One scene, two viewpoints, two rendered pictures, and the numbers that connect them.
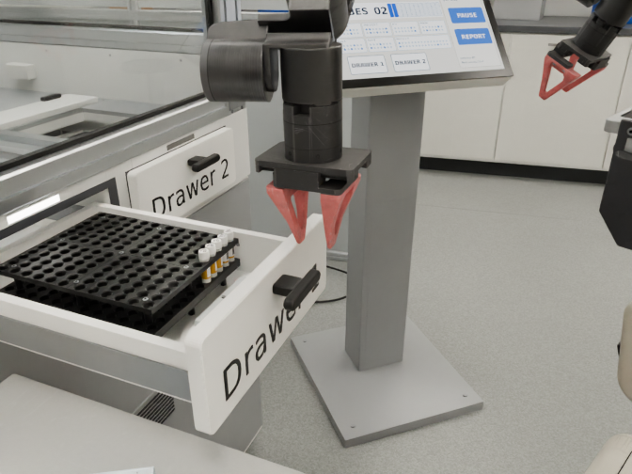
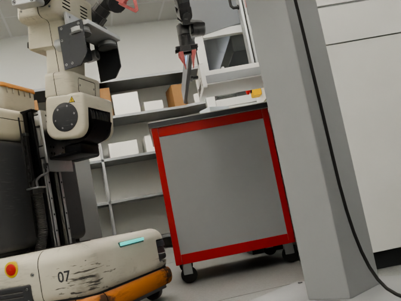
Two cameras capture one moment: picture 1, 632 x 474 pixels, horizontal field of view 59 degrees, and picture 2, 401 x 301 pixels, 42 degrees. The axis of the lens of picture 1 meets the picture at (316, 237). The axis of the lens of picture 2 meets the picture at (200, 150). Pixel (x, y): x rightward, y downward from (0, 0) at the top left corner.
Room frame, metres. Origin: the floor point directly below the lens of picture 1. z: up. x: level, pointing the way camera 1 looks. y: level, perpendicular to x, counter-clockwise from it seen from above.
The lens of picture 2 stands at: (2.58, -1.07, 0.30)
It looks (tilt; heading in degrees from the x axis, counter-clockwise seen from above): 7 degrees up; 153
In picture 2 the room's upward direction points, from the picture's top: 11 degrees counter-clockwise
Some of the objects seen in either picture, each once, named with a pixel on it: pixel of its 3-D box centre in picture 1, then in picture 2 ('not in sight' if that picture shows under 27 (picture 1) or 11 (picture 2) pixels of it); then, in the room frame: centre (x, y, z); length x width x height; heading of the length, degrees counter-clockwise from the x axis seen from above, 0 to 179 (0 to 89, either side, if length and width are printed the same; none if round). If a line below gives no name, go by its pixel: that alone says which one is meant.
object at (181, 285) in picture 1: (193, 271); not in sight; (0.56, 0.14, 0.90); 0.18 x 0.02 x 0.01; 157
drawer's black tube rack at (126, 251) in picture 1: (125, 275); not in sight; (0.59, 0.23, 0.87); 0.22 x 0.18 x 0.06; 67
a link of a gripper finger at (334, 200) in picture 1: (318, 204); (187, 58); (0.53, 0.00, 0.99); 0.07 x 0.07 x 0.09; 68
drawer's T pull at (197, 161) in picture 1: (200, 162); not in sight; (0.92, 0.20, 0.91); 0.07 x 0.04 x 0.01; 157
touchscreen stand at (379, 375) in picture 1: (387, 234); (289, 116); (1.44, -0.21, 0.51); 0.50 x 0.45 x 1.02; 20
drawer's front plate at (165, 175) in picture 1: (189, 177); not in sight; (0.93, 0.22, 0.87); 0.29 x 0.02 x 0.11; 157
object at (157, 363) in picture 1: (119, 277); (246, 77); (0.60, 0.24, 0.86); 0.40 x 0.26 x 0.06; 67
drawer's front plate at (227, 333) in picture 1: (271, 307); (201, 83); (0.52, 0.05, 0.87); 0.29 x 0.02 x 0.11; 157
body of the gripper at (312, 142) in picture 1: (313, 135); (185, 43); (0.53, 0.00, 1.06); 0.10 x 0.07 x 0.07; 68
